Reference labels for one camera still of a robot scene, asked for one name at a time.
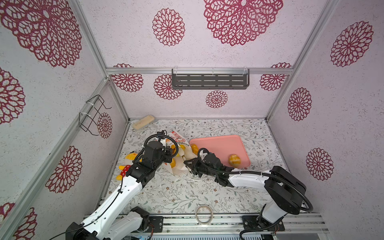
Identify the grey slotted wall shelf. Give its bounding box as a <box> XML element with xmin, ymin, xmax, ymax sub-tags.
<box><xmin>171</xmin><ymin>69</ymin><xmax>250</xmax><ymax>90</ymax></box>

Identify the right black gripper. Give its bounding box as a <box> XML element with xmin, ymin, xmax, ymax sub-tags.
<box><xmin>183</xmin><ymin>156</ymin><xmax>218</xmax><ymax>180</ymax></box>

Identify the long fake bread piece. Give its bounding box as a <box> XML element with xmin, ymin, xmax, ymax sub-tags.
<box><xmin>191</xmin><ymin>144</ymin><xmax>199</xmax><ymax>155</ymax></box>

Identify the yellow red plush toy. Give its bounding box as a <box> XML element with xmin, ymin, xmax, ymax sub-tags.
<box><xmin>116</xmin><ymin>152</ymin><xmax>142</xmax><ymax>181</ymax></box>

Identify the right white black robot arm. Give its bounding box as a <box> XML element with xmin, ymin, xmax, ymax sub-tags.
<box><xmin>184</xmin><ymin>149</ymin><xmax>313</xmax><ymax>226</ymax></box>

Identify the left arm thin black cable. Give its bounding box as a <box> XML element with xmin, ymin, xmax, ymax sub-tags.
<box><xmin>47</xmin><ymin>176</ymin><xmax>125</xmax><ymax>240</ymax></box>

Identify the white paper gift bag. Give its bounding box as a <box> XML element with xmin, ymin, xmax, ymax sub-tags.
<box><xmin>163</xmin><ymin>130</ymin><xmax>197</xmax><ymax>176</ymax></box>

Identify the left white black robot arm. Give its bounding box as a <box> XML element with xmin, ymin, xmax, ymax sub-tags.
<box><xmin>65</xmin><ymin>141</ymin><xmax>179</xmax><ymax>240</ymax></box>

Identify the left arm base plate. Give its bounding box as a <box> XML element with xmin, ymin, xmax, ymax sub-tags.
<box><xmin>133</xmin><ymin>216</ymin><xmax>164</xmax><ymax>234</ymax></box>

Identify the pink plastic tray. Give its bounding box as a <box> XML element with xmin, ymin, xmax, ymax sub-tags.
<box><xmin>189</xmin><ymin>135</ymin><xmax>251</xmax><ymax>168</ymax></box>

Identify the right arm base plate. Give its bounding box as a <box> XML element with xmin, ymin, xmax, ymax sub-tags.
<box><xmin>242</xmin><ymin>215</ymin><xmax>285</xmax><ymax>232</ymax></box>

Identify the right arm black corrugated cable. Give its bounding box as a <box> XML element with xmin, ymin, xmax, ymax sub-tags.
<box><xmin>196</xmin><ymin>147</ymin><xmax>314</xmax><ymax>214</ymax></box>

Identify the black wire wall rack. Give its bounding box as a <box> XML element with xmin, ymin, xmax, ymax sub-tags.
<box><xmin>78</xmin><ymin>95</ymin><xmax>113</xmax><ymax>139</ymax></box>

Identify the clear tape roll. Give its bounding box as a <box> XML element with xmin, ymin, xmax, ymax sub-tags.
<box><xmin>195</xmin><ymin>205</ymin><xmax>214</xmax><ymax>226</ymax></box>

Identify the round fake bread roll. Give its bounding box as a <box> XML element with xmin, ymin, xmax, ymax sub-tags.
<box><xmin>228</xmin><ymin>154</ymin><xmax>242</xmax><ymax>168</ymax></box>

